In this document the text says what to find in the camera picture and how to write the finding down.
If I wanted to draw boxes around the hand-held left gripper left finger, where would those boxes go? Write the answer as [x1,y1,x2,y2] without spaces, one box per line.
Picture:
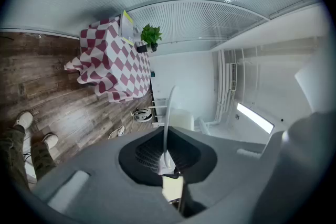
[31,126,184,221]

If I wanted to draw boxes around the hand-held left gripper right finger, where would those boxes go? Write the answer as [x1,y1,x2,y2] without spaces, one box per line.
[165,126,268,223]

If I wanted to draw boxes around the white round plate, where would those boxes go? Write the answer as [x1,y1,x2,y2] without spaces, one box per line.
[157,86,177,175]

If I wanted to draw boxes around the round table with checkered tablecloth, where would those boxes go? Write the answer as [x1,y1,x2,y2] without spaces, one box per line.
[64,16,153,103]

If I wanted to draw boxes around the white power strip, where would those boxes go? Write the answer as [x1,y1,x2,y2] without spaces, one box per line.
[108,125,125,140]

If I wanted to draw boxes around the person's right white shoe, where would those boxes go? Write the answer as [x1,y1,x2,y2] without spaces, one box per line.
[41,133,59,150]

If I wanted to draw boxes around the person's white shoe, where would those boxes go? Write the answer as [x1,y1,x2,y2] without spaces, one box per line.
[41,133,59,150]
[14,111,34,129]

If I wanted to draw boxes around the long ceiling light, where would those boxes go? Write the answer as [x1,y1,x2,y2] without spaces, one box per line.
[237,102,275,134]

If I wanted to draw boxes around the grey and white backpack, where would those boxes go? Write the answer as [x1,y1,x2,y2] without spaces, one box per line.
[131,108,153,123]

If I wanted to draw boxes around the olive cargo trousers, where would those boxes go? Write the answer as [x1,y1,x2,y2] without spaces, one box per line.
[0,124,57,192]

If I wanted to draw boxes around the white ceiling pipes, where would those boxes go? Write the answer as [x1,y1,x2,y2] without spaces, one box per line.
[216,49,259,126]

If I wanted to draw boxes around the person's left white shoe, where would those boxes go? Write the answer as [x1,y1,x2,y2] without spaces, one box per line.
[14,111,34,129]

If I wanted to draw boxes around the white air conditioner vent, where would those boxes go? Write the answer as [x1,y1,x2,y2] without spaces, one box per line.
[229,62,237,91]

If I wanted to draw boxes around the green potted plant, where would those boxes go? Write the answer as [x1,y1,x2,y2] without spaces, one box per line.
[136,23,163,54]

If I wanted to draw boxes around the yellow and white book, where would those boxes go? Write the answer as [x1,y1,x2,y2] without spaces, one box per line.
[119,9,135,45]

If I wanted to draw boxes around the white slatted blinds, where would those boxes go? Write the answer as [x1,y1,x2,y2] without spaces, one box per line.
[0,0,322,47]

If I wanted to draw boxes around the white table frame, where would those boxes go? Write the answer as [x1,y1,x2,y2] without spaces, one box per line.
[148,97,169,128]

